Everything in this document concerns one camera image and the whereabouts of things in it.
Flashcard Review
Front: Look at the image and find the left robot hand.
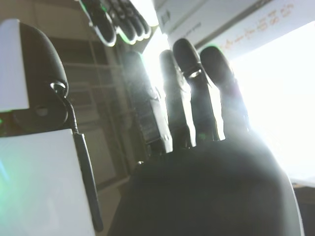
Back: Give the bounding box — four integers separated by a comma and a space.
0, 19, 305, 236

